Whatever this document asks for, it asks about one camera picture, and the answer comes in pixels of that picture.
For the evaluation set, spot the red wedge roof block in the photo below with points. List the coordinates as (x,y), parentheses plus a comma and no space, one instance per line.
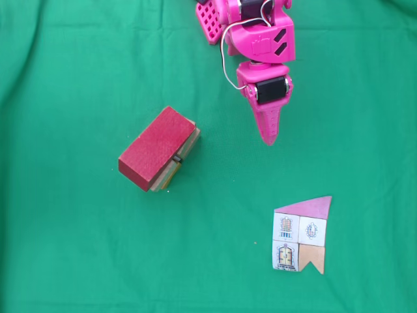
(156,146)

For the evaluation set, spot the paper house picture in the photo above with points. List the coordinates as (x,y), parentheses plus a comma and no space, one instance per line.
(299,234)

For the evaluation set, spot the wooden block door print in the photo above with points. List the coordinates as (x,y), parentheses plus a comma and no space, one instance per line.
(197,138)

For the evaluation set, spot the wooden block balcony window print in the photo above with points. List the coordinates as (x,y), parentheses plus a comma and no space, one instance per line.
(189,140)

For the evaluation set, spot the yellow notched wooden block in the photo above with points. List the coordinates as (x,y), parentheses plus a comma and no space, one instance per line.
(175,172)

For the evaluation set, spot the wooden block round window print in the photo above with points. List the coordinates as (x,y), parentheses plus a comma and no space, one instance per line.
(159,184)

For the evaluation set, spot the green cloth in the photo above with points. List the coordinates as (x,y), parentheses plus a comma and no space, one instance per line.
(65,228)

